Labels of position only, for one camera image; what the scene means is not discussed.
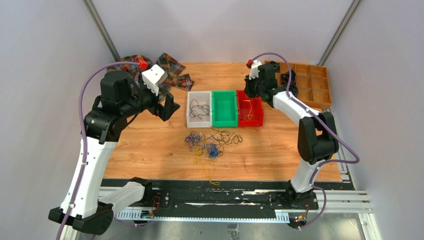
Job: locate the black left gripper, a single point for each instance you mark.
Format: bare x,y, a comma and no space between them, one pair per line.
165,111

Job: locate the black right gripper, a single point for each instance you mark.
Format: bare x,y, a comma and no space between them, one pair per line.
247,89

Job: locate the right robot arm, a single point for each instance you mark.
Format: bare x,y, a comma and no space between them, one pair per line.
316,141

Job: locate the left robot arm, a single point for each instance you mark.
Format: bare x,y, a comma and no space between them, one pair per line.
120,101

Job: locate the red plastic bin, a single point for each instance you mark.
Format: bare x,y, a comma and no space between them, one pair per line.
250,110

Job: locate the white plastic bin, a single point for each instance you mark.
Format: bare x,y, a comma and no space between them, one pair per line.
199,109

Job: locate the green plastic bin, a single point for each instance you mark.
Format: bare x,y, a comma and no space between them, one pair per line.
224,109

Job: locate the plaid cloth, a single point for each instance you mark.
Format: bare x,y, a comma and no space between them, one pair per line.
175,76

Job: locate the wooden compartment tray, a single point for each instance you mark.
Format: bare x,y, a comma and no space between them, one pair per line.
312,82

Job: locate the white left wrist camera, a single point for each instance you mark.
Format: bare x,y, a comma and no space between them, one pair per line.
153,78

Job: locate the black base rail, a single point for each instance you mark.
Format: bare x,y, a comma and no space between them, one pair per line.
230,200

